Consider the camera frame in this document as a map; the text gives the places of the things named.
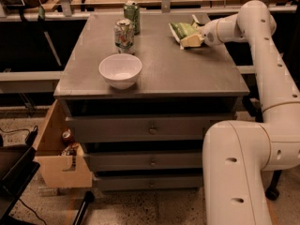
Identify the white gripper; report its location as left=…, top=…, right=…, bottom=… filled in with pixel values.
left=181, top=15, right=223, bottom=48

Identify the green jalapeno chip bag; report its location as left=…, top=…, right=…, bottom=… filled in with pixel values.
left=169, top=22, right=199, bottom=49

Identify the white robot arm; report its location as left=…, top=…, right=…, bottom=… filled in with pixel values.
left=201, top=0, right=300, bottom=225

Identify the white bowl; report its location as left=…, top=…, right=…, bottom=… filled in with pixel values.
left=98, top=53, right=143, bottom=90

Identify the green soda can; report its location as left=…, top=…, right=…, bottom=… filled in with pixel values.
left=124, top=0, right=140, bottom=35

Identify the white soda can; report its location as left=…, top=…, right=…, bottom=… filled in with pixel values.
left=113, top=18, right=135, bottom=54

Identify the top grey drawer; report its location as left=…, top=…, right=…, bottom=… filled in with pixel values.
left=66, top=113, right=234, bottom=143

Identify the grey drawer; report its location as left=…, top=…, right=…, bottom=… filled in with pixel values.
left=94, top=174, right=203, bottom=191
left=84, top=150, right=202, bottom=172
left=66, top=113, right=234, bottom=143

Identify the grey drawer cabinet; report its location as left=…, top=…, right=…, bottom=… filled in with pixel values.
left=54, top=13, right=248, bottom=176

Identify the middle grey drawer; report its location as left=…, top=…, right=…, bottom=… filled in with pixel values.
left=84, top=150, right=202, bottom=172

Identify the bottom grey drawer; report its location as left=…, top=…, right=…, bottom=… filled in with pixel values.
left=94, top=174, right=203, bottom=191

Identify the red can in box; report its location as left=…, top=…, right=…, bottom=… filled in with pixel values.
left=62, top=130, right=75, bottom=145

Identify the black power adapter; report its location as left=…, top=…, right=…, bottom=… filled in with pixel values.
left=25, top=126, right=38, bottom=145

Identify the wooden side box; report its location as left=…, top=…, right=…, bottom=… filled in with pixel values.
left=33, top=100, right=92, bottom=188

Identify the black stand at left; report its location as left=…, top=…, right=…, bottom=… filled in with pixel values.
left=0, top=145, right=39, bottom=225

